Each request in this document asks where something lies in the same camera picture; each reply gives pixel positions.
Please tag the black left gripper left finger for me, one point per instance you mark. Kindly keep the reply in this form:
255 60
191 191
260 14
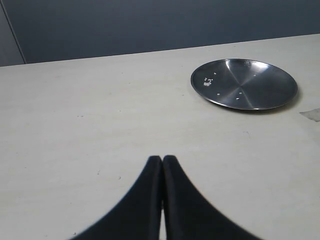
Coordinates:
137 216

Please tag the round steel plate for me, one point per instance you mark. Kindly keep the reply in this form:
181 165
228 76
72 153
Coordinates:
244 84

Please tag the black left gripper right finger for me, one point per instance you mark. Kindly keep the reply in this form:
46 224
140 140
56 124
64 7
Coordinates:
188 215

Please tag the clear tape piece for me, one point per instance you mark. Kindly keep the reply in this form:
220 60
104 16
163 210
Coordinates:
313 115

